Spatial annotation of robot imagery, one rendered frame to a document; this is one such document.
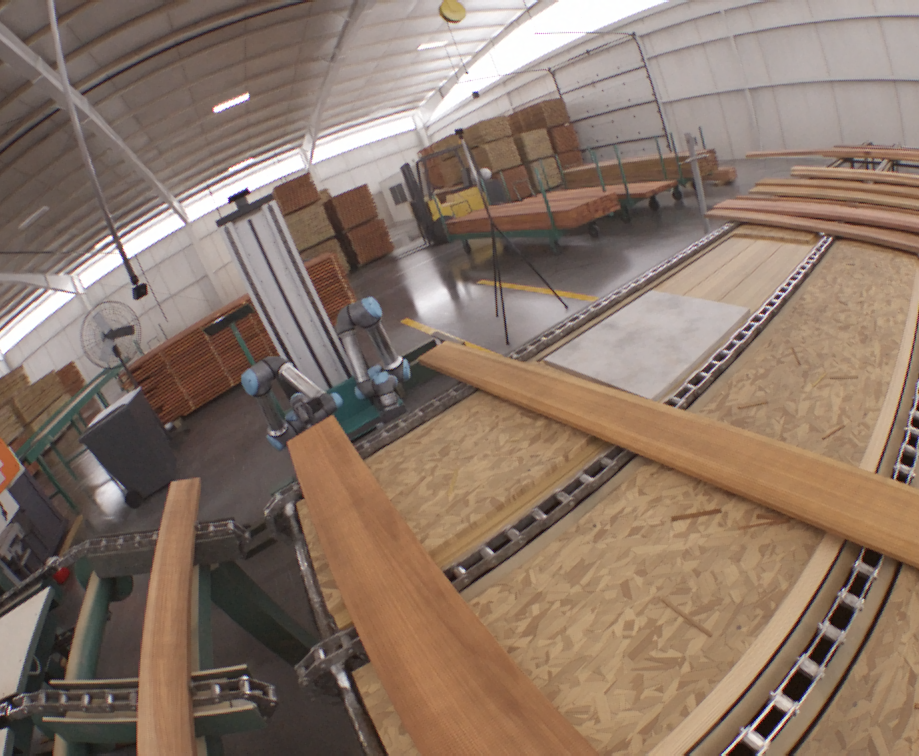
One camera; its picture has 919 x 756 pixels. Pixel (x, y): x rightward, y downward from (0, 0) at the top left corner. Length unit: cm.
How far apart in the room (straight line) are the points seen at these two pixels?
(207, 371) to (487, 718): 596
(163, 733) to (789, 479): 125
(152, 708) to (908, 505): 143
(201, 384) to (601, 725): 613
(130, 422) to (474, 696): 416
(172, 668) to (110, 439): 377
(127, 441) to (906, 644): 489
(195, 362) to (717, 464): 604
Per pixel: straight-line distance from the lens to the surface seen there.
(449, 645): 73
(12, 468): 587
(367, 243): 1196
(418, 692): 72
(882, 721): 76
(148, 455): 463
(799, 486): 86
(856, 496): 87
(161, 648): 108
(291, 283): 242
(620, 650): 71
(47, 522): 619
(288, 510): 139
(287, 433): 234
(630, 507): 87
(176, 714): 97
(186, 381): 644
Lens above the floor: 149
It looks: 26 degrees down
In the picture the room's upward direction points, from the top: 22 degrees counter-clockwise
